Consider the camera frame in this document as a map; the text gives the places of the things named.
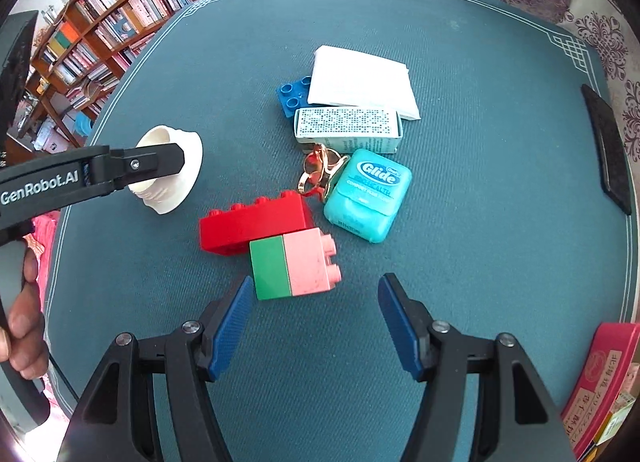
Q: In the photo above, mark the cream plastic cup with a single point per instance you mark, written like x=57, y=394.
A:
x=172, y=194

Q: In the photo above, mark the green and pink toy brick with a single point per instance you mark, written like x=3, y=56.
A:
x=285, y=267

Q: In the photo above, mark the pink cloth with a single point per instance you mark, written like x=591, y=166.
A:
x=42, y=237

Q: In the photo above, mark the red toy brick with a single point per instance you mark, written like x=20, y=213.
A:
x=250, y=224

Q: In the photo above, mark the yellow cardboard box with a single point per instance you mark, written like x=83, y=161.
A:
x=617, y=417

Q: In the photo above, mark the blue toy brick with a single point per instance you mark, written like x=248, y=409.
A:
x=290, y=97

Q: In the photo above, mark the black smartphone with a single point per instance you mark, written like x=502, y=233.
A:
x=607, y=152

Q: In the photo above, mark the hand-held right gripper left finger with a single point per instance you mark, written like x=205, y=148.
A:
x=232, y=327

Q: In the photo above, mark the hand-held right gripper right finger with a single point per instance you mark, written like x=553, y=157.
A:
x=400, y=327

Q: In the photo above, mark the teal felt desktop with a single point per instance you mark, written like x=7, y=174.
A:
x=475, y=242

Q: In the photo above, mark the white tissue pack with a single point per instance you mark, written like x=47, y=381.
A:
x=360, y=77

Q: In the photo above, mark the pale dotted cardboard box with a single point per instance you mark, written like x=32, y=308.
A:
x=345, y=124

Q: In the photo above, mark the wooden bookshelf with books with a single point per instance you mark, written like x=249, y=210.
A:
x=115, y=2

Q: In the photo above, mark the red tin box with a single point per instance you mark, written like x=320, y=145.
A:
x=600, y=377

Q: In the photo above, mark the person's left hand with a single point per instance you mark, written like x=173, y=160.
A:
x=27, y=327

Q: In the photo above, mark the teal dental floss case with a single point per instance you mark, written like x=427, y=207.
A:
x=367, y=197

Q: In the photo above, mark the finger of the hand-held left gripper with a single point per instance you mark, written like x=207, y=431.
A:
x=150, y=162

